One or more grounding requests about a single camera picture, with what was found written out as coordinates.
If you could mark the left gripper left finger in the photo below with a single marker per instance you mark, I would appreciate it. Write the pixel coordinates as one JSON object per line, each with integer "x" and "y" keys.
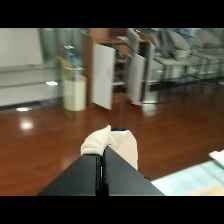
{"x": 83, "y": 176}

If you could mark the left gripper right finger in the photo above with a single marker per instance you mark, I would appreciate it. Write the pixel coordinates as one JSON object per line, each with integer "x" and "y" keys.
{"x": 123, "y": 176}

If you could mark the cream shirt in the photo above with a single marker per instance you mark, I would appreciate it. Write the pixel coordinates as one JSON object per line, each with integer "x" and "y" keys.
{"x": 97, "y": 141}

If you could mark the white round bin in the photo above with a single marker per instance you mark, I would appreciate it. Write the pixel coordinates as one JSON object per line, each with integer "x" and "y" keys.
{"x": 75, "y": 95}

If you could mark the wooden cabinet with white doors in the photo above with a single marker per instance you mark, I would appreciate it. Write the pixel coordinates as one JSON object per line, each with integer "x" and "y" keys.
{"x": 103, "y": 76}

